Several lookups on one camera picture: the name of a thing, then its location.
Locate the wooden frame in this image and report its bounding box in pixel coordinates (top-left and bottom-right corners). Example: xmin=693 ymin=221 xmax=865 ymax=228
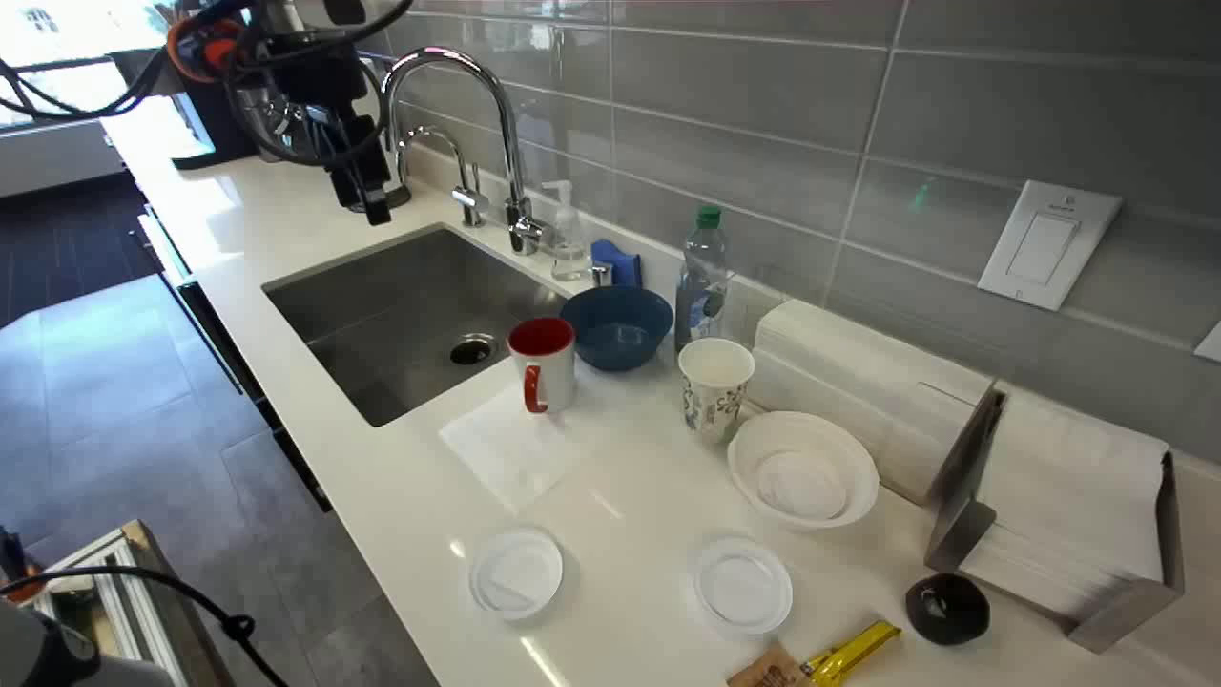
xmin=23 ymin=516 xmax=242 ymax=687

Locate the black coffee machine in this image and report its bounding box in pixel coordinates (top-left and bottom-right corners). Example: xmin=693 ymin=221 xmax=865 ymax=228
xmin=167 ymin=49 xmax=278 ymax=170

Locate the tall chrome gooseneck faucet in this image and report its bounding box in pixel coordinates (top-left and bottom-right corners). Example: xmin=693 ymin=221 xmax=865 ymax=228
xmin=378 ymin=44 xmax=551 ymax=259

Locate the grey camera body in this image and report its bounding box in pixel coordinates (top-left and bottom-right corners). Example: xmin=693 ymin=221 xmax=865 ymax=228
xmin=0 ymin=597 xmax=107 ymax=687

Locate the folded white paper towel stack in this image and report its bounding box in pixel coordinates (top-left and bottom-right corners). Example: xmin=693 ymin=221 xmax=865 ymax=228
xmin=749 ymin=298 xmax=996 ymax=506

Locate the blue bowl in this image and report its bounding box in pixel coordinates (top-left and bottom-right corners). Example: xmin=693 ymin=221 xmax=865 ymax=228
xmin=558 ymin=284 xmax=675 ymax=373

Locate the brown packet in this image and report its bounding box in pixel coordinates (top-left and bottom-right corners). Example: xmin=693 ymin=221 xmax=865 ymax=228
xmin=726 ymin=638 xmax=810 ymax=687

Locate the white round lid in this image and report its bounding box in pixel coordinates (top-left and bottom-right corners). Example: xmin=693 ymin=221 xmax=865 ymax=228
xmin=465 ymin=524 xmax=567 ymax=626
xmin=684 ymin=529 xmax=796 ymax=642

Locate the white wall switch plate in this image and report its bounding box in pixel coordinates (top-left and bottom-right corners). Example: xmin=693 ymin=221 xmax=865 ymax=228
xmin=974 ymin=174 xmax=1126 ymax=314

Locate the flat white napkin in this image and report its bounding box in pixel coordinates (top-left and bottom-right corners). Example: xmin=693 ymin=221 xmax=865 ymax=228
xmin=436 ymin=368 xmax=626 ymax=520

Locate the plastic bottle with green cap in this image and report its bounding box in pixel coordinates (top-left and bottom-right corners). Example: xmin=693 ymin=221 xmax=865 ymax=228
xmin=673 ymin=202 xmax=735 ymax=354

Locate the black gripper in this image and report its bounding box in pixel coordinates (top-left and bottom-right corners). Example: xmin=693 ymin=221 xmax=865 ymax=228
xmin=259 ymin=33 xmax=395 ymax=228

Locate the white napkin stack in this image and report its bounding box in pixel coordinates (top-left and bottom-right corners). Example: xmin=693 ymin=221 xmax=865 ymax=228
xmin=959 ymin=379 xmax=1174 ymax=621

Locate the blue sponge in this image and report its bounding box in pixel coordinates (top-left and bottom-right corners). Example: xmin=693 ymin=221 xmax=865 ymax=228
xmin=586 ymin=235 xmax=644 ymax=292

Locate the dark wooden cabinet front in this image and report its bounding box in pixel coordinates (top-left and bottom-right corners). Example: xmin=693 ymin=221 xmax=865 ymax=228
xmin=128 ymin=202 xmax=334 ymax=516

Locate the stainless steel sink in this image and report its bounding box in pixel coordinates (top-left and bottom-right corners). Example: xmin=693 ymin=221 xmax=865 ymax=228
xmin=259 ymin=221 xmax=567 ymax=432

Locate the black floor cable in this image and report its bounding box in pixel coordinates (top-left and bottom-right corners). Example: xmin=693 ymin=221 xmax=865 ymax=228
xmin=0 ymin=566 xmax=289 ymax=687

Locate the patterned white mug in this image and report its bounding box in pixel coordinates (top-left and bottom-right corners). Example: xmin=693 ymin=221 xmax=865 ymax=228
xmin=675 ymin=336 xmax=759 ymax=450

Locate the clear soap dispenser bottle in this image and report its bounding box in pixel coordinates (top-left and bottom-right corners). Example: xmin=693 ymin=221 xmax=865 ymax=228
xmin=539 ymin=174 xmax=595 ymax=286

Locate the small black round dish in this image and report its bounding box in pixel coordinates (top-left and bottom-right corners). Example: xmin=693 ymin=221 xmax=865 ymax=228
xmin=902 ymin=569 xmax=992 ymax=647

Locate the sink drain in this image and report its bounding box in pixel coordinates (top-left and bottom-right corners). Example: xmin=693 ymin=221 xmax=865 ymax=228
xmin=446 ymin=329 xmax=500 ymax=369

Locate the white bowl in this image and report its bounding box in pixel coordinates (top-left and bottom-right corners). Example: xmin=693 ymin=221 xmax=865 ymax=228
xmin=726 ymin=408 xmax=883 ymax=533

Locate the grey metal napkin holder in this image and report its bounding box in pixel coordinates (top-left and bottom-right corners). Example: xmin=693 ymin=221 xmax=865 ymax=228
xmin=922 ymin=379 xmax=1192 ymax=656

